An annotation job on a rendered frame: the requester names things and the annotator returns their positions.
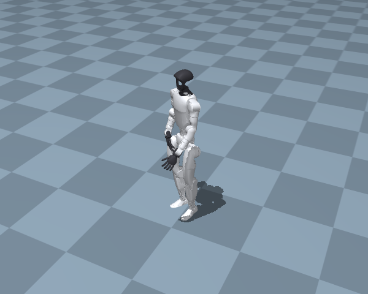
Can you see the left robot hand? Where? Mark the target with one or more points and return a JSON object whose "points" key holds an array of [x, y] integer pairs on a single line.
{"points": [[172, 160]]}

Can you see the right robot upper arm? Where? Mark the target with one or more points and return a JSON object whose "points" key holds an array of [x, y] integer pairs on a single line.
{"points": [[171, 111]]}

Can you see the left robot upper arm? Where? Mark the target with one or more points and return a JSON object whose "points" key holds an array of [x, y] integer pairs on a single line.
{"points": [[194, 109]]}

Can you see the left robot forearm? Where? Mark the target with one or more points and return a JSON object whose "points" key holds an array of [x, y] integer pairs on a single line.
{"points": [[184, 142]]}

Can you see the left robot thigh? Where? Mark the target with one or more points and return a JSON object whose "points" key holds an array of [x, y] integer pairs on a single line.
{"points": [[189, 164]]}

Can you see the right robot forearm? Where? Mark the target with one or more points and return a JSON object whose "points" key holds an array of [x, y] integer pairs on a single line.
{"points": [[170, 124]]}

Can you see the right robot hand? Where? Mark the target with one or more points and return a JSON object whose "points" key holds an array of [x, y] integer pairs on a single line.
{"points": [[168, 139]]}

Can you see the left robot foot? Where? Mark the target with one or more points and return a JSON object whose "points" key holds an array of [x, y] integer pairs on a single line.
{"points": [[188, 214]]}

